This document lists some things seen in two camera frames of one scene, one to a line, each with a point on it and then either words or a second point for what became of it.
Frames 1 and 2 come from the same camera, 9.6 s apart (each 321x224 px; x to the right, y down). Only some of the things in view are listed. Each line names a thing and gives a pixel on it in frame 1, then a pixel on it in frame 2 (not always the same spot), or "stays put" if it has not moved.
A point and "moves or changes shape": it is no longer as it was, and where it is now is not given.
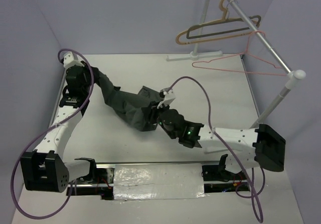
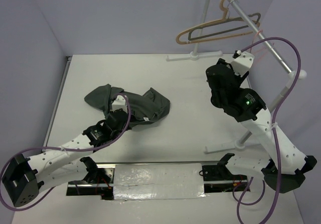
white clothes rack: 293,76 stays put
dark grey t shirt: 130,106 moves or changes shape
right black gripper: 154,110 to 239,79
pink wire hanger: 239,54 to 261,30
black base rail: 217,179 stays put
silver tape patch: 158,181 stays put
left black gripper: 86,68 to 111,111
